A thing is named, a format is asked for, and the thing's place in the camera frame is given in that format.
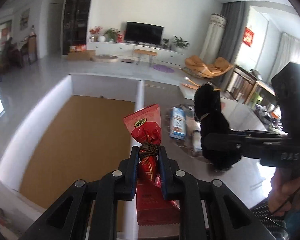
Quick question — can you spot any red candy package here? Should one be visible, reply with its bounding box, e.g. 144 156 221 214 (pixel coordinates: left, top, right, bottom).
123 104 180 226

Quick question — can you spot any dark glass display cabinet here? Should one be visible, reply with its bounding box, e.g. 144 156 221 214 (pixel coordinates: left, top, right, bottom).
62 0 91 55

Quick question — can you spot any bag of cotton swabs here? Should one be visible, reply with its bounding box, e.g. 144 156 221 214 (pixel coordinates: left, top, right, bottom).
189 119 202 154

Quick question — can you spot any green potted plant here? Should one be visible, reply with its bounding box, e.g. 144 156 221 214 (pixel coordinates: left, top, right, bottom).
172 36 190 53

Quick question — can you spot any white standing air conditioner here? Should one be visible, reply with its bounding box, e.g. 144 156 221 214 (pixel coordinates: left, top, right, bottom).
199 14 226 64

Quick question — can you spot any orange lounge chair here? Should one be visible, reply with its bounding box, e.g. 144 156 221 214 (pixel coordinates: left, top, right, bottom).
184 55 233 79

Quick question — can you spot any blue white ointment box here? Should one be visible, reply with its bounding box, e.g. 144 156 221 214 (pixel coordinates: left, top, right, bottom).
170 107 186 140

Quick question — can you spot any wooden slatted chair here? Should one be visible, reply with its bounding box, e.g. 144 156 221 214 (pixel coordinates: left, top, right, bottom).
226 65 258 105

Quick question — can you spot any white TV cabinet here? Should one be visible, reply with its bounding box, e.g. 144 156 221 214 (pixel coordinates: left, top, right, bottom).
87 42 186 68

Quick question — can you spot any red flower vase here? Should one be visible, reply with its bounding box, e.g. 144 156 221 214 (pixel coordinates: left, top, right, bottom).
89 26 103 42

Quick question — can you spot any black flat television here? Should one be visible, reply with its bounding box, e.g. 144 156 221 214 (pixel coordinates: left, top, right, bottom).
124 22 164 45

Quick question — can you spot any wooden bench stool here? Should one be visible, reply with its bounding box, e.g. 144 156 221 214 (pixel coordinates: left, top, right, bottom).
133 49 158 67

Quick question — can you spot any person's right hand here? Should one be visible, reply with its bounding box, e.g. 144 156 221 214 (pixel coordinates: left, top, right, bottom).
268 169 300 217

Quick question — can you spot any white storage box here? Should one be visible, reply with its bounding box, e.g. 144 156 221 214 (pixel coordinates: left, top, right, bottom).
0 74 145 239

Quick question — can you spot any purple round floor mat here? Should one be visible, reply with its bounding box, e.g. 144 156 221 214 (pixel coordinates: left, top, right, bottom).
152 64 174 73

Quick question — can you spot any cardboard box on floor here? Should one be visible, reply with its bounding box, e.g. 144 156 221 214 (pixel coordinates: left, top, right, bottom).
66 50 96 61

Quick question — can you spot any white flat box on table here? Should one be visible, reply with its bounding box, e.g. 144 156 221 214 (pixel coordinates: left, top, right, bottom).
179 83 198 100

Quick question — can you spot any person sitting at desk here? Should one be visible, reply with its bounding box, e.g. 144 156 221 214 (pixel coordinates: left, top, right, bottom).
1 37 23 68

